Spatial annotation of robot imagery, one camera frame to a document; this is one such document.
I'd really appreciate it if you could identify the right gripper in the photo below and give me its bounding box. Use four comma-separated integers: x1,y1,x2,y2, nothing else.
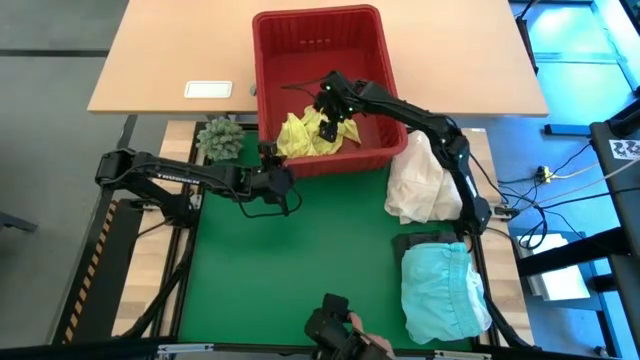
313,70,365,144

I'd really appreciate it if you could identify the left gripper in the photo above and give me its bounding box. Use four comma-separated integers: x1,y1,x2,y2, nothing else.
239,141,297,218

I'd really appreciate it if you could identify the yellow garment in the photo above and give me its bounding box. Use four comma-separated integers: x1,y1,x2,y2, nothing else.
275,104,363,161

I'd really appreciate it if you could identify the red plastic laundry bin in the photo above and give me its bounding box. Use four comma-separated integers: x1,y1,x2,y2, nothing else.
251,4,409,180

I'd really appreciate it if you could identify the dark grey garment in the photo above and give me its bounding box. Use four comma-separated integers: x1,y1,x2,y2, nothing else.
390,230,460,262

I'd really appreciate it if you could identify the pale blue white garment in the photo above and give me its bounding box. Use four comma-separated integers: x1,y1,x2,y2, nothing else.
399,240,494,347

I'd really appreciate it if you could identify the pale green artificial plant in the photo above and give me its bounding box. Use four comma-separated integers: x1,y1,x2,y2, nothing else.
195,116,247,163

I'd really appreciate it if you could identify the cream folded garment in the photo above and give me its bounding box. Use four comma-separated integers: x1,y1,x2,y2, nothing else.
383,129,464,226

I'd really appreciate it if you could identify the white rectangular card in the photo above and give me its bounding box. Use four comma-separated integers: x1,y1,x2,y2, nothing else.
183,80,234,100

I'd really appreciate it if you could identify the light wooden desk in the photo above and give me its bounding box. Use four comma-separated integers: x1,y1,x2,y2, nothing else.
86,0,549,118

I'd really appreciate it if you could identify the black handheld device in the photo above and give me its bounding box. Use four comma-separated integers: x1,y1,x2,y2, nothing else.
303,292,392,360

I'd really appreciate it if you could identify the wooden table board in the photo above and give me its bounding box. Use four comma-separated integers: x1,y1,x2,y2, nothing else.
452,127,535,346
112,121,201,339

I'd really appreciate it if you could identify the person's hand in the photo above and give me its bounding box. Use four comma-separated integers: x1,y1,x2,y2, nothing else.
347,311,397,359

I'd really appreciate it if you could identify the yellow black hazard strip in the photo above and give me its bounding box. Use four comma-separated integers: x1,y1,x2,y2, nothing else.
62,197,121,346

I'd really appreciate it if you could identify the black desk leg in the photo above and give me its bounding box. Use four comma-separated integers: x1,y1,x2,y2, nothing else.
514,0,540,76

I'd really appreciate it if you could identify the black desk foot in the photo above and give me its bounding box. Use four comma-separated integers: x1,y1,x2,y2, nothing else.
543,123,592,136

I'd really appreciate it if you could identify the black crossbar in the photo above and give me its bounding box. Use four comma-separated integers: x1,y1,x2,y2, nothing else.
0,337,640,360

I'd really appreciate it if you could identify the dark chair leg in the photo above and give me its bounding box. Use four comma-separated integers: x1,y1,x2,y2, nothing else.
0,212,39,235

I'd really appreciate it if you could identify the black side table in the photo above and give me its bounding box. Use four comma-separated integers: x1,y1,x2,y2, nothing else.
588,97,640,360

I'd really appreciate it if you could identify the white box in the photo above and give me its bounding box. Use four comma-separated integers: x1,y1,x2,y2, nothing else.
519,232,592,302

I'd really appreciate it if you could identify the white fiducial marker card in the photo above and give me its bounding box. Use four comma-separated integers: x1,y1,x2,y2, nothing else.
607,138,640,161

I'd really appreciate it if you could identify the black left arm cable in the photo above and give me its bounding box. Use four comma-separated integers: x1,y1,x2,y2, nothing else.
236,186,304,220

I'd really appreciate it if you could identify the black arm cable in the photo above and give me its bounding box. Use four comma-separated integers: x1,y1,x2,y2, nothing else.
236,186,304,220
280,76,327,99

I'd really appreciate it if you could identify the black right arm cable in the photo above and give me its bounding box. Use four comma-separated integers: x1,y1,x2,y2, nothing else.
280,76,327,99

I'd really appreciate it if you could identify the black cable sleeve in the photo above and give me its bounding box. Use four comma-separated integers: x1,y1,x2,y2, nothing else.
458,239,532,349
119,259,190,341

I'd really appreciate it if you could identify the black table frame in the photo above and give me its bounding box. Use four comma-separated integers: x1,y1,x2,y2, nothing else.
149,121,501,351

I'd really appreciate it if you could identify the silver metal bracket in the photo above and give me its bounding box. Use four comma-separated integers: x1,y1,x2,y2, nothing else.
156,342,215,357
433,349,494,360

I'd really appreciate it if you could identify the black floor cable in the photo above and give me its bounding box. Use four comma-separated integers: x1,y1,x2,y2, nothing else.
499,185,640,211

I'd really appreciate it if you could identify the white floor cable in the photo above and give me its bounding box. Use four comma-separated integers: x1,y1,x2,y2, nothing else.
542,157,640,204

